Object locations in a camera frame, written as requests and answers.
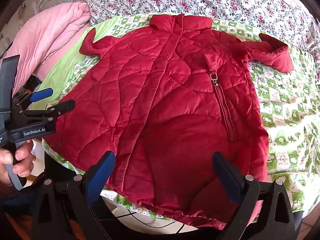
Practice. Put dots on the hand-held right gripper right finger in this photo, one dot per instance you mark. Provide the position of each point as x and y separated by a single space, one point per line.
225 172

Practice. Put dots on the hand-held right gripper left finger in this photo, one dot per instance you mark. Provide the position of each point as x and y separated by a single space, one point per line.
103 170

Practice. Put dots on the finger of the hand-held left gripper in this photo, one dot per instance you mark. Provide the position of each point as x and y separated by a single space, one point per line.
41 94
60 107

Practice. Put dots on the red quilted jacket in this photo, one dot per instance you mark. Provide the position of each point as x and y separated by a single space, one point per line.
162 105

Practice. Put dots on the person's left hand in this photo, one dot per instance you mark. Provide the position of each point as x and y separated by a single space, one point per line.
21 158

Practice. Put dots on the pink quilt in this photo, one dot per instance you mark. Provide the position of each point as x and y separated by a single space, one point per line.
45 37

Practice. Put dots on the green checkered printed blanket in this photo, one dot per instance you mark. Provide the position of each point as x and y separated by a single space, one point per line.
287 100

